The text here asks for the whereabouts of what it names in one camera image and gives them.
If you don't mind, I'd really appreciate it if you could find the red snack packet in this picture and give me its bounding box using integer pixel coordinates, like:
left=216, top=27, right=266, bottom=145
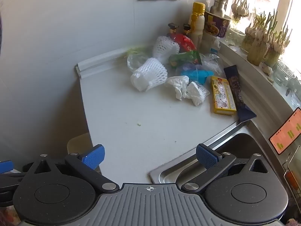
left=173, top=33, right=197, bottom=53

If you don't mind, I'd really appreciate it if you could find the clear plastic bag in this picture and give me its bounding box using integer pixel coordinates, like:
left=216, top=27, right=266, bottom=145
left=126, top=52, right=152, bottom=73
left=199, top=53, right=226, bottom=76

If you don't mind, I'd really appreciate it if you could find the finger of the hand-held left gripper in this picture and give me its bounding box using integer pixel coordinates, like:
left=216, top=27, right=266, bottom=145
left=0, top=172, right=26, bottom=204
left=0, top=160, right=14, bottom=173

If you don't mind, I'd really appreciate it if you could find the hanging garlic bunch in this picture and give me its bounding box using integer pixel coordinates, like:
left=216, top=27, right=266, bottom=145
left=231, top=0, right=250, bottom=19

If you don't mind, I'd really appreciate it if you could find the glass jar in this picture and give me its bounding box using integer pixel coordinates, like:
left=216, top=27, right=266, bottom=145
left=272, top=60, right=298, bottom=88
left=285, top=78, right=301, bottom=110

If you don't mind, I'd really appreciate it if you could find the smartphone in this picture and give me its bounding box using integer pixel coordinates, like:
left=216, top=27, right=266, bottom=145
left=269, top=108, right=301, bottom=156

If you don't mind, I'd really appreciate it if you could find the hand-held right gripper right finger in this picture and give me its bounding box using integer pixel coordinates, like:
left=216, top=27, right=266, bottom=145
left=181, top=144, right=271, bottom=191

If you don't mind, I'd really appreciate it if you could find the cream trash bin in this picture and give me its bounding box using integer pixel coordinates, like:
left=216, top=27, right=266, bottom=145
left=67, top=132, right=94, bottom=157

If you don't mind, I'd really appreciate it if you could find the garlic bulb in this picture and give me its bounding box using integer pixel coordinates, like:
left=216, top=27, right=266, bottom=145
left=259, top=62, right=274, bottom=76

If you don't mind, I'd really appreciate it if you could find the yellow box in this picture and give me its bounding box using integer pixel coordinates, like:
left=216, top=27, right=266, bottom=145
left=210, top=76, right=237, bottom=116

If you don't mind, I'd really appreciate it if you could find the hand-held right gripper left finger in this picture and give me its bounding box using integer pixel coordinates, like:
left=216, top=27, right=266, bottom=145
left=22, top=144, right=119, bottom=192

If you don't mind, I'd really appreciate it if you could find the white tissue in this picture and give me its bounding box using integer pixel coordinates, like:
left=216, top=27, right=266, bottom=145
left=165, top=75, right=190, bottom=101
left=185, top=81, right=207, bottom=106

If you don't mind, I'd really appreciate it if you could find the purple instant noodle cup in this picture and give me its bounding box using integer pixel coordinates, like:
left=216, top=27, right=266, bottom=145
left=204, top=11, right=232, bottom=38

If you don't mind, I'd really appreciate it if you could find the white bottle with yellow cap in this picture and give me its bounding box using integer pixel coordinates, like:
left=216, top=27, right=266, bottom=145
left=188, top=2, right=206, bottom=50

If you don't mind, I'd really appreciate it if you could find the clear plastic wrapper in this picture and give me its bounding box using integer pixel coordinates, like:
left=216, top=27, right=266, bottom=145
left=195, top=81, right=211, bottom=97

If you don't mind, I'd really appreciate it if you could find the green snack packet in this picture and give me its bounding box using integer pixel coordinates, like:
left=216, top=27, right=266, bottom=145
left=168, top=50, right=203, bottom=69

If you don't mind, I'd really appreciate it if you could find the blue plastic wrapper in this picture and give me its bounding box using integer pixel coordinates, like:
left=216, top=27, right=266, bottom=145
left=180, top=67, right=213, bottom=85

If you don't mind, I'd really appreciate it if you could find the wire rack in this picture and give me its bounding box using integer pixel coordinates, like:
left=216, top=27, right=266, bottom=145
left=283, top=146, right=301, bottom=199

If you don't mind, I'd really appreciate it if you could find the white foam net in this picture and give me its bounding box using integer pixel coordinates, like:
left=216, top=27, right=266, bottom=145
left=152, top=35, right=180, bottom=63
left=130, top=57, right=168, bottom=92

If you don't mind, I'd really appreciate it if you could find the dark snack wrapper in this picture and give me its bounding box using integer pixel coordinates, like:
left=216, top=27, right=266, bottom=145
left=223, top=65, right=257, bottom=123

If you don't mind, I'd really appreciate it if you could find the glass bowl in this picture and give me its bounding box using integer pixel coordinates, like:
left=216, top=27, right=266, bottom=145
left=226, top=27, right=246, bottom=46

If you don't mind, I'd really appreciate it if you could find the clear spray bottle blue label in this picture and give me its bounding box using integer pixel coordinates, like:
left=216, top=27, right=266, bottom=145
left=210, top=36, right=222, bottom=54

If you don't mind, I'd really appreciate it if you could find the white tiled window sill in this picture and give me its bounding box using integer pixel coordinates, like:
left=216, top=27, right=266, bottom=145
left=219, top=40, right=301, bottom=151

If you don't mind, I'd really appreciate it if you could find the stainless steel sink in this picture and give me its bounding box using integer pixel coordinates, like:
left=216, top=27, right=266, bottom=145
left=148, top=120, right=283, bottom=184

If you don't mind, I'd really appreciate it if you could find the sprouting garlic tub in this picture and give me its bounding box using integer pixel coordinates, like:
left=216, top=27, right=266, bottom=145
left=246, top=12, right=278, bottom=66
left=261, top=21, right=293, bottom=68
left=240, top=9, right=259, bottom=54

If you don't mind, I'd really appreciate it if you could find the curly green cabbage leaf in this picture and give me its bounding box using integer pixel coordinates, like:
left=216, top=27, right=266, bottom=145
left=127, top=45, right=151, bottom=55

